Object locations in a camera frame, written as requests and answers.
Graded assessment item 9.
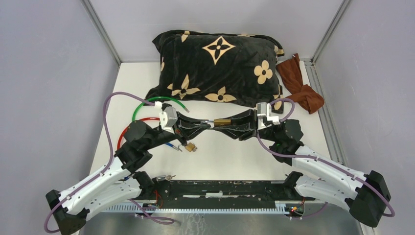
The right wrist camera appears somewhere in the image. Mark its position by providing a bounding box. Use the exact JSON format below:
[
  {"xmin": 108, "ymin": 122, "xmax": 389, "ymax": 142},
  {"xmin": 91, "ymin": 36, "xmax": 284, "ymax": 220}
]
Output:
[{"xmin": 256, "ymin": 102, "xmax": 280, "ymax": 130}]

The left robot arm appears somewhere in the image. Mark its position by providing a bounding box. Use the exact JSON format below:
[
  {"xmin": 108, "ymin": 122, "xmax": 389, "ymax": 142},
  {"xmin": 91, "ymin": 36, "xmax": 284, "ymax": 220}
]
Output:
[{"xmin": 46, "ymin": 112, "xmax": 211, "ymax": 235}]

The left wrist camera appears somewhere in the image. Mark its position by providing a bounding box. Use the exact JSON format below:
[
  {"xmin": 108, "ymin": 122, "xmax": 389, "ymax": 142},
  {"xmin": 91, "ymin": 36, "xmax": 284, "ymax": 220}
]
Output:
[{"xmin": 159, "ymin": 107, "xmax": 178, "ymax": 133}]

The brown cloth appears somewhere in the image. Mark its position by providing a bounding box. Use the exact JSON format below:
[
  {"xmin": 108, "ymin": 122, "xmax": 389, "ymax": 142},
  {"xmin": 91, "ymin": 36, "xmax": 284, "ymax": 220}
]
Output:
[{"xmin": 277, "ymin": 53, "xmax": 325, "ymax": 114}]

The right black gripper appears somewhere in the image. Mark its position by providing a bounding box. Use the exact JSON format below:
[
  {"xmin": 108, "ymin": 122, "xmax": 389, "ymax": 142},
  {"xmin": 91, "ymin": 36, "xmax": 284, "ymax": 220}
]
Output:
[{"xmin": 211, "ymin": 109, "xmax": 277, "ymax": 142}]

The small brass padlock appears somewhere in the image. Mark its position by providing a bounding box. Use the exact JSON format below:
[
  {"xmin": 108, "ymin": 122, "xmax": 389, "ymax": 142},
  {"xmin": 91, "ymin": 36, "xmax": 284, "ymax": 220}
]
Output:
[{"xmin": 178, "ymin": 142, "xmax": 197, "ymax": 152}]

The black padlock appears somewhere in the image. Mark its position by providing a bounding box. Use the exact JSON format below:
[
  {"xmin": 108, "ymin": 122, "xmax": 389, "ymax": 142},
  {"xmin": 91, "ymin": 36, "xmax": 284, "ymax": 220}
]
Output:
[{"xmin": 161, "ymin": 103, "xmax": 172, "ymax": 111}]

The red cable lock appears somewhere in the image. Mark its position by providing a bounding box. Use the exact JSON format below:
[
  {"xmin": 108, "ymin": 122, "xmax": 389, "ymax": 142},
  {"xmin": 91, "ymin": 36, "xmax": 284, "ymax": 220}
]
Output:
[{"xmin": 117, "ymin": 117, "xmax": 161, "ymax": 150}]

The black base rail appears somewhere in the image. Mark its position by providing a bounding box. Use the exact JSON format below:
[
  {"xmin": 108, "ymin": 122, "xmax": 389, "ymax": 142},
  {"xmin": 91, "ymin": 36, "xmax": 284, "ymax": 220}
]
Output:
[{"xmin": 137, "ymin": 179, "xmax": 303, "ymax": 210}]

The large brass padlock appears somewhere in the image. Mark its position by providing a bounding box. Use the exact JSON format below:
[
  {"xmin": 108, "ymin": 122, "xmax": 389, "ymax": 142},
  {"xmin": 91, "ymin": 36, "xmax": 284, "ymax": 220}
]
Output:
[{"xmin": 201, "ymin": 118, "xmax": 231, "ymax": 127}]

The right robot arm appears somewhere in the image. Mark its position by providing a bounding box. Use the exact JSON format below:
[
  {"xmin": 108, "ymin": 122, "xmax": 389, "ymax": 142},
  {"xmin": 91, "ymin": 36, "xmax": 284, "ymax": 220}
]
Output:
[{"xmin": 213, "ymin": 109, "xmax": 394, "ymax": 228}]

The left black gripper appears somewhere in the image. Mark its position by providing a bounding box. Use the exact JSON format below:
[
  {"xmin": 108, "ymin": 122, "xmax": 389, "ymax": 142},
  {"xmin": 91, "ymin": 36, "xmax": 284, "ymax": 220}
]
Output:
[{"xmin": 146, "ymin": 112, "xmax": 213, "ymax": 150}]

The black floral pillow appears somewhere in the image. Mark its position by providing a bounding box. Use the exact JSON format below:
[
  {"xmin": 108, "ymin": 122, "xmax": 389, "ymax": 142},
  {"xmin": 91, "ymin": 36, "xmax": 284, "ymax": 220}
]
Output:
[{"xmin": 146, "ymin": 30, "xmax": 284, "ymax": 114}]

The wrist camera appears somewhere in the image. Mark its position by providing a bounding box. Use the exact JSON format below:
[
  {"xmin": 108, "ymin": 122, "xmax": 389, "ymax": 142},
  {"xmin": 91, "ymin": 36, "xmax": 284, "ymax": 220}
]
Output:
[
  {"xmin": 256, "ymin": 102, "xmax": 280, "ymax": 130},
  {"xmin": 159, "ymin": 107, "xmax": 178, "ymax": 133}
]

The green cable lock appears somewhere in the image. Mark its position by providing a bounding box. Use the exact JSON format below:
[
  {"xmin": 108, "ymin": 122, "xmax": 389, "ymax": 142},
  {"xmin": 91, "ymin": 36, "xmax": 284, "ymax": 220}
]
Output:
[{"xmin": 132, "ymin": 96, "xmax": 190, "ymax": 122}]

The blue cable lock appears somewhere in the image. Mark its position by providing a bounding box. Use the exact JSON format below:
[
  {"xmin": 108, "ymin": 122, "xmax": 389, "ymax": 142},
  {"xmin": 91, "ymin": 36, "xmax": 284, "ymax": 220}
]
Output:
[{"xmin": 117, "ymin": 141, "xmax": 181, "ymax": 181}]

